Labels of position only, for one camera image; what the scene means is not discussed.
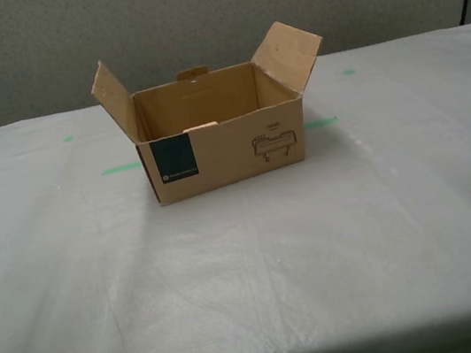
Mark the grey fabric partition panel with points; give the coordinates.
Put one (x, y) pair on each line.
(192, 13)

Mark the white plastic table cover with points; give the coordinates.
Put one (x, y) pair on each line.
(254, 294)

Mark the green tape strip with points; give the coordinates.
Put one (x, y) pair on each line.
(122, 168)
(321, 123)

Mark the light wooden block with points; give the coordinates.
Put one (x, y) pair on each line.
(200, 126)

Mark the brown cardboard box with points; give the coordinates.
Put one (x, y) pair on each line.
(233, 159)

